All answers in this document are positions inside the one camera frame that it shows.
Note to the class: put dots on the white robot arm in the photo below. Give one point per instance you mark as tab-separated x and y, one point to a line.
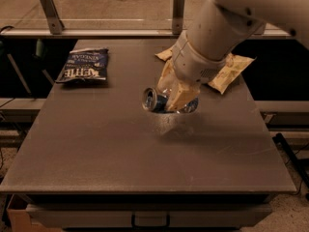
200	51

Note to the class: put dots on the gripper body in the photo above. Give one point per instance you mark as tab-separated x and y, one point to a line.
193	65

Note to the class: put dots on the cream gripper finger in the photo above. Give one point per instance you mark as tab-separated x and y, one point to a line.
167	84
180	94

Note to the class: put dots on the cardboard box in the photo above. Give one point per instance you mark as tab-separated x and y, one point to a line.
21	221

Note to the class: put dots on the brown and cream snack bag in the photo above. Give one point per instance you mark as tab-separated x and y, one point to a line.
234	66

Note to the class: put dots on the middle metal rail bracket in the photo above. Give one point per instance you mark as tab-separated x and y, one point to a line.
177	16

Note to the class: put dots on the redbull can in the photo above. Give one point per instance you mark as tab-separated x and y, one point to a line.
153	102

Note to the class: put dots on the blue kettle chips bag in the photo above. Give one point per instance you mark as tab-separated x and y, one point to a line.
88	64

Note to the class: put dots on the black drawer handle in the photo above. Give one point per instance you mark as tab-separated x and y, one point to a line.
150	220

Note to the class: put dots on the grey table drawer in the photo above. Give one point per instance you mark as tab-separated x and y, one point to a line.
213	216

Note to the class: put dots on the left metal rail bracket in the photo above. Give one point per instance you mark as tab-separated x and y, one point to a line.
54	22

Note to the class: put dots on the metal barrier rail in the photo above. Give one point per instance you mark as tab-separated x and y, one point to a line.
86	34

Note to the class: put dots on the metal rail bracket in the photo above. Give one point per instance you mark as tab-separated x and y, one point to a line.
177	16
54	22

